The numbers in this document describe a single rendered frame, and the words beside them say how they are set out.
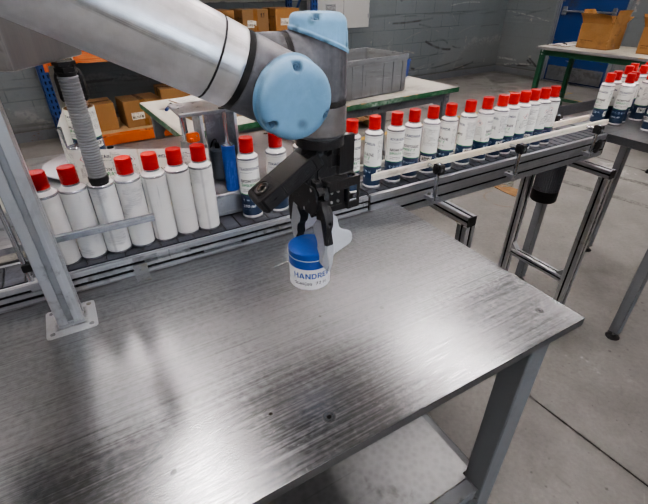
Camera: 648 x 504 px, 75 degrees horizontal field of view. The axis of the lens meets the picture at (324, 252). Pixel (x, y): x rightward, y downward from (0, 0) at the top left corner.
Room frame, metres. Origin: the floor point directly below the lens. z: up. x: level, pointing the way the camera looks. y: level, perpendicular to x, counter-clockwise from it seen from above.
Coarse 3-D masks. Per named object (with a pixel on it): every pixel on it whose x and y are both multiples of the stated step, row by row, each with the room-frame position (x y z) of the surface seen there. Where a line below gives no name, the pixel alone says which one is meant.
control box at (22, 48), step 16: (0, 32) 0.63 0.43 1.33; (16, 32) 0.66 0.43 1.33; (32, 32) 0.69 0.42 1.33; (0, 48) 0.63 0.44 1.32; (16, 48) 0.65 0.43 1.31; (32, 48) 0.68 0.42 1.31; (48, 48) 0.71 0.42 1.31; (64, 48) 0.75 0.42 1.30; (0, 64) 0.63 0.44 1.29; (16, 64) 0.63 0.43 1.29; (32, 64) 0.67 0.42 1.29
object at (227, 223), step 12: (360, 192) 1.12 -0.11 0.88; (228, 216) 0.97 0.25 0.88; (240, 216) 0.97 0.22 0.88; (264, 216) 0.97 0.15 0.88; (276, 216) 0.97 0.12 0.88; (228, 228) 0.91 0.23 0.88; (156, 240) 0.85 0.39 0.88; (180, 240) 0.85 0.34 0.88; (108, 252) 0.80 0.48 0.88; (132, 252) 0.80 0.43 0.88; (84, 264) 0.75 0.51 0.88; (96, 264) 0.75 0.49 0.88; (0, 276) 0.71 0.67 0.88; (12, 276) 0.71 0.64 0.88; (24, 276) 0.71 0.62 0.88; (0, 288) 0.67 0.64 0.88
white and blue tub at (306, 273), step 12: (300, 240) 0.61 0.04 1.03; (312, 240) 0.61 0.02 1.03; (288, 252) 0.59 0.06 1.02; (300, 252) 0.57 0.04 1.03; (312, 252) 0.57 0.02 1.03; (300, 264) 0.56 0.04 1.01; (312, 264) 0.56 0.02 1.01; (300, 276) 0.56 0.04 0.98; (312, 276) 0.56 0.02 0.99; (324, 276) 0.57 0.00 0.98; (300, 288) 0.56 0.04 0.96; (312, 288) 0.56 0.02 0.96
